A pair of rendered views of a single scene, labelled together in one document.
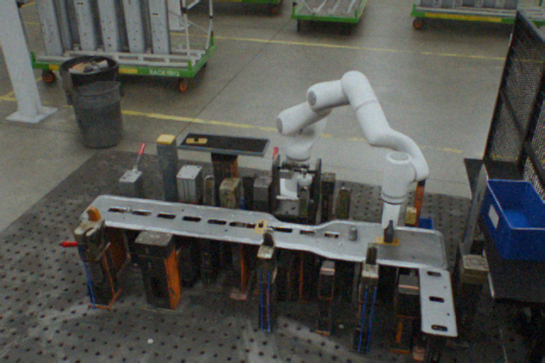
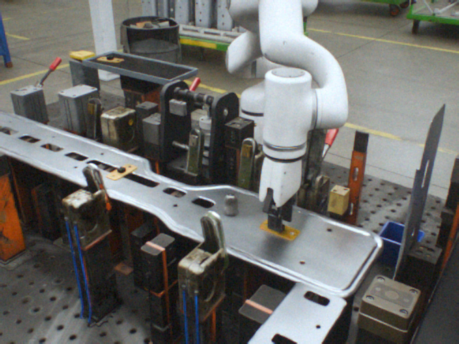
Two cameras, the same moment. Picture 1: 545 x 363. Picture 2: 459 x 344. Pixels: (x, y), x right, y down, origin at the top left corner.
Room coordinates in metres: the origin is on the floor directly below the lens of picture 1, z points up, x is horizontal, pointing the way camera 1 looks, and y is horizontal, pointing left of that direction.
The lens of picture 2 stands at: (0.63, -0.64, 1.62)
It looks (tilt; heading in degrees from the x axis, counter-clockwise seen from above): 29 degrees down; 22
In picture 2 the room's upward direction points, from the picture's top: straight up
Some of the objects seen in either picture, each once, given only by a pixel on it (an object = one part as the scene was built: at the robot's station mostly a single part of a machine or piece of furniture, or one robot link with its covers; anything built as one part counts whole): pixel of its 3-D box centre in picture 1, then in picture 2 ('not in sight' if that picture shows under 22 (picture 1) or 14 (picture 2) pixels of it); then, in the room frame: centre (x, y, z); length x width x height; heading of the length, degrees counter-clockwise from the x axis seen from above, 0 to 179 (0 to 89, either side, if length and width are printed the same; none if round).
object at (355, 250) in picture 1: (255, 227); (114, 173); (1.57, 0.07, 1.00); 1.38 x 0.22 x 0.02; 78
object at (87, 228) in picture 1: (98, 263); not in sight; (1.51, 0.66, 0.88); 0.15 x 0.11 x 0.36; 168
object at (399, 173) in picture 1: (398, 173); (288, 106); (1.48, -0.41, 1.28); 0.09 x 0.08 x 0.13; 112
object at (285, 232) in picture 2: (387, 239); (279, 227); (1.48, -0.41, 1.01); 0.08 x 0.04 x 0.01; 78
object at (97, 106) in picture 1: (95, 102); (153, 63); (4.31, 1.56, 0.36); 0.54 x 0.50 x 0.73; 164
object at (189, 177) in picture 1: (193, 213); (87, 150); (1.80, 0.33, 0.90); 0.13 x 0.10 x 0.41; 168
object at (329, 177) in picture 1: (325, 220); (238, 190); (1.74, -0.22, 0.91); 0.07 x 0.05 x 0.42; 168
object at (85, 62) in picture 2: (224, 143); (138, 67); (1.95, 0.20, 1.16); 0.37 x 0.14 x 0.02; 78
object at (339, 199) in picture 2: (404, 248); (332, 256); (1.58, -0.51, 0.88); 0.04 x 0.04 x 0.36; 78
